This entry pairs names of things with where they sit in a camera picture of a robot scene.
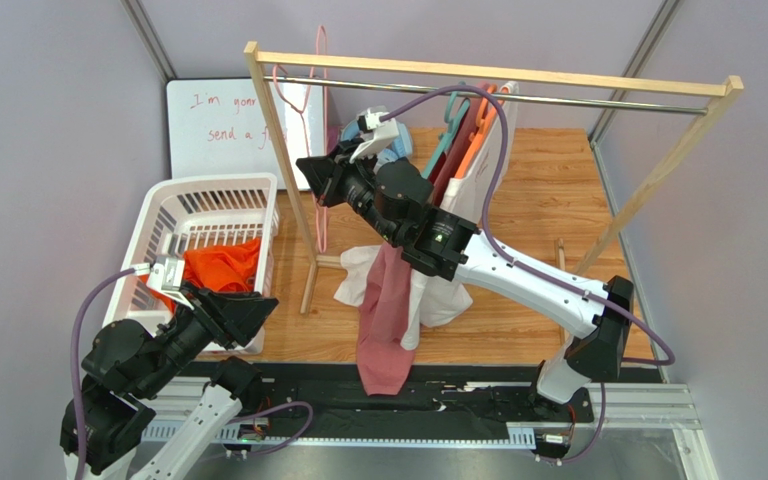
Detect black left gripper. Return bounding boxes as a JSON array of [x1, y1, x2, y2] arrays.
[[137, 277, 280, 396]]

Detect orange t shirt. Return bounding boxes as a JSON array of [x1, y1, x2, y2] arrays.
[[150, 237, 264, 314]]

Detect pink wire hanger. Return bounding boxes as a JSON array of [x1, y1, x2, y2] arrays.
[[270, 25, 331, 254]]

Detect teal plastic hanger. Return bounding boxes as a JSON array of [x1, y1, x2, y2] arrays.
[[422, 92, 470, 180]]

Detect pink t shirt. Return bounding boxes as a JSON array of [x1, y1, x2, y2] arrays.
[[356, 98, 488, 396]]

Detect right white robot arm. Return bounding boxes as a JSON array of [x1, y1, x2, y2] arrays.
[[295, 141, 634, 404]]

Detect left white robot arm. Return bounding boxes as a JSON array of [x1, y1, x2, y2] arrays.
[[60, 281, 279, 479]]

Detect orange plastic hanger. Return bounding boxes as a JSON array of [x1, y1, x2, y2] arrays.
[[453, 98, 497, 179]]

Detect white t shirt red print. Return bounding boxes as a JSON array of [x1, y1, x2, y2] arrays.
[[333, 81, 520, 352]]

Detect light blue headphones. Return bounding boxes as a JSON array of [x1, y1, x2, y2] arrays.
[[337, 120, 414, 172]]

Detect metal hanging rod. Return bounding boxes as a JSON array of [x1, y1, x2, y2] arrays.
[[262, 75, 710, 116]]

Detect white plastic laundry basket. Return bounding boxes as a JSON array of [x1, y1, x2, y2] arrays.
[[102, 173, 280, 334]]

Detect white whiteboard red writing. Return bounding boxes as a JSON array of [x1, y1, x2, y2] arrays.
[[166, 78, 304, 190]]

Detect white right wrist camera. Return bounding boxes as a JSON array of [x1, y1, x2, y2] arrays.
[[349, 107, 398, 163]]

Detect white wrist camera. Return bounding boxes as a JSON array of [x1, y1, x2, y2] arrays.
[[132, 255, 192, 313], [349, 107, 398, 163]]

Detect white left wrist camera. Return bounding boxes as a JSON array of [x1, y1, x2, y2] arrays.
[[132, 255, 192, 313]]

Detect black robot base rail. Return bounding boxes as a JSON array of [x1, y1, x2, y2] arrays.
[[137, 359, 701, 461]]

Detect wooden clothes rack frame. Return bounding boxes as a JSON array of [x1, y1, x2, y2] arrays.
[[244, 41, 744, 315]]

